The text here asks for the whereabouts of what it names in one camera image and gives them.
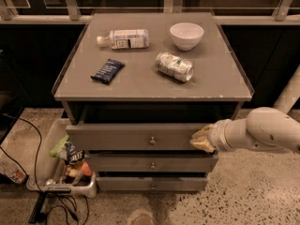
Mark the blue chip bag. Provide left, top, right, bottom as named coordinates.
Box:
left=65, top=142, right=85, bottom=164

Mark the crushed silver soda can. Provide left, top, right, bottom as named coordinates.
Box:
left=155, top=52, right=194, bottom=83

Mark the grey bottom drawer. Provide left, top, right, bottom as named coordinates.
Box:
left=97, top=177, right=208, bottom=192

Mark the grey middle drawer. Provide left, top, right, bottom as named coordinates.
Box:
left=87, top=153, right=218, bottom=173

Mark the clear plastic storage bin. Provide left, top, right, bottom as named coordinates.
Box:
left=26, top=118, right=97, bottom=198

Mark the dark blue snack packet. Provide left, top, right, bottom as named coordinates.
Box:
left=91, top=59, right=125, bottom=84

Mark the white ceramic bowl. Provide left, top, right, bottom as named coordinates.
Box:
left=170, top=22, right=204, bottom=51

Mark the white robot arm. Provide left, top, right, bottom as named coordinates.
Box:
left=190, top=67, right=300, bottom=154

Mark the grey drawer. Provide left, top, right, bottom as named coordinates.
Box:
left=66, top=123, right=204, bottom=151
left=97, top=177, right=208, bottom=192
left=87, top=153, right=218, bottom=173

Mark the small red white packet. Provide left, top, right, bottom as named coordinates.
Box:
left=0, top=161, right=27, bottom=184

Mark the metal railing frame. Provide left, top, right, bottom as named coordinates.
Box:
left=0, top=0, right=300, bottom=25

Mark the green snack bag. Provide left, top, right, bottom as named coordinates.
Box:
left=49, top=135, right=69, bottom=160

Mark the grey wooden drawer cabinet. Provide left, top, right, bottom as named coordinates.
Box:
left=52, top=12, right=253, bottom=179

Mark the black cable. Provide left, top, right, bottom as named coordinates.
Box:
left=0, top=112, right=90, bottom=225

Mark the clear plastic water bottle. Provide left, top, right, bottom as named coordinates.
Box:
left=97, top=29, right=149, bottom=50

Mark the grey top drawer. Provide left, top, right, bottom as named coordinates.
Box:
left=66, top=123, right=204, bottom=151

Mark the orange round item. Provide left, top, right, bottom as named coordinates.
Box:
left=82, top=162, right=93, bottom=176

